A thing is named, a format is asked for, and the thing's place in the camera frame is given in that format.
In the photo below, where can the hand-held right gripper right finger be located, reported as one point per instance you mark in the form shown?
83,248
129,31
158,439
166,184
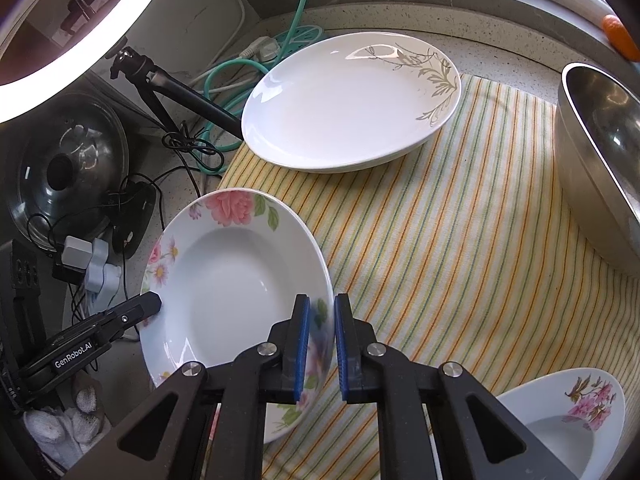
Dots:
342,345

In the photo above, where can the grey power adapter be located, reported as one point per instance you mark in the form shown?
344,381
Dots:
77,252

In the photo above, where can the white leaf-print plate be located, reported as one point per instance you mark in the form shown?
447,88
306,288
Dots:
340,95

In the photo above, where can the orange tangerine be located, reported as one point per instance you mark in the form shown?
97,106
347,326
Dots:
620,35

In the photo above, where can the teal power strip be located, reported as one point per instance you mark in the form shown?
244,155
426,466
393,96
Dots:
300,37

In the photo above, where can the person's left hand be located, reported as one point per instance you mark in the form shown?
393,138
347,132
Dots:
65,425

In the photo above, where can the pink blossom deep plate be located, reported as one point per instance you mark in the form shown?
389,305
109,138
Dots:
575,425

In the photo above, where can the striped yellow cloth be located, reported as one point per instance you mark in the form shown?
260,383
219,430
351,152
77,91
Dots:
425,235

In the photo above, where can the stainless steel bowl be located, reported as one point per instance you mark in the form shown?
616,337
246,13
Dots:
590,170

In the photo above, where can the rose-print plate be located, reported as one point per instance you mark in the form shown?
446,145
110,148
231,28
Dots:
225,280

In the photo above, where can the black round stand base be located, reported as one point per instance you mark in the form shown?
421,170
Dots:
135,215

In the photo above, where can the white plug adapter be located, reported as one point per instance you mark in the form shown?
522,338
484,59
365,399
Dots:
105,270

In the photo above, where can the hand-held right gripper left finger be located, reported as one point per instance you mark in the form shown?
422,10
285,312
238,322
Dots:
301,345

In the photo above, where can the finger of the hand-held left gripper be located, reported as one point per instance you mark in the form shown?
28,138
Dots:
137,310

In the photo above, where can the white plug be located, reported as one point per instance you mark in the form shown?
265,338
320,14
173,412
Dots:
262,47

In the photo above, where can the black phone holder clamp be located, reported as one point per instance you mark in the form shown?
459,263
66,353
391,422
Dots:
80,7

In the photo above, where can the black tripod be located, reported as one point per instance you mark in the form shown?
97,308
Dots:
190,100

